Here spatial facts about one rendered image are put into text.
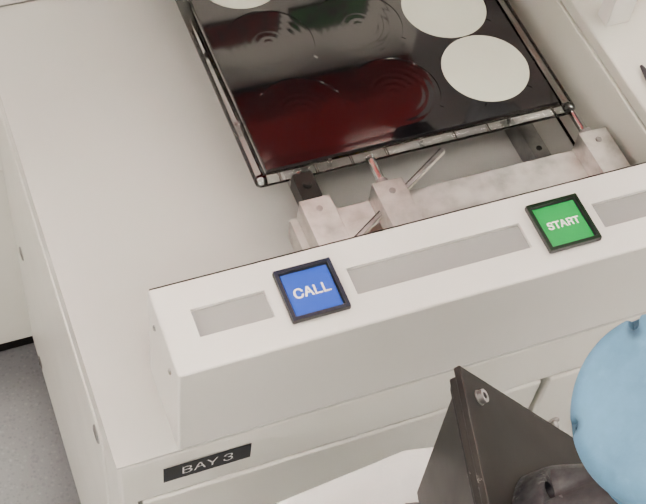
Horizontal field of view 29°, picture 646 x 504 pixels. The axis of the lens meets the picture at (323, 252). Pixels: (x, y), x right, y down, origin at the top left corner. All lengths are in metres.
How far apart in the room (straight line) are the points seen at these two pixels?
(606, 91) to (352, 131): 0.28
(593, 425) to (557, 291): 0.46
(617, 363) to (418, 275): 0.41
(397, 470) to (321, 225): 0.25
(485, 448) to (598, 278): 0.35
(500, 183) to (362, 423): 0.29
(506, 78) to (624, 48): 0.13
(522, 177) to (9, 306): 0.98
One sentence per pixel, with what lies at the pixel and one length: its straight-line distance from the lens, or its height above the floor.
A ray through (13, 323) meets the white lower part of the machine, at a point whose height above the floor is 0.13.
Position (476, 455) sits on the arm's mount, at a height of 1.08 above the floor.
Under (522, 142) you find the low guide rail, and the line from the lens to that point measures 1.45.
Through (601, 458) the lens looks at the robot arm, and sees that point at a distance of 0.78.
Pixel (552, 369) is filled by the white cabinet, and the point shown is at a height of 0.75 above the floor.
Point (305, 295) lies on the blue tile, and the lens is 1.13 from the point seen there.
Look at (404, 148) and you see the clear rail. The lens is 1.33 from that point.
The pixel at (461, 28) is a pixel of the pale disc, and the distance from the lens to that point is 1.47.
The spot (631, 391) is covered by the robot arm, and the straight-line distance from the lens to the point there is 0.78.
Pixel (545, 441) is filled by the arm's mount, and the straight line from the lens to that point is 1.07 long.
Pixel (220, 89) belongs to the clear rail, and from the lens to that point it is 1.36.
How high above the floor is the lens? 1.90
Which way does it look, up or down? 54 degrees down
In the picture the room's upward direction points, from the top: 9 degrees clockwise
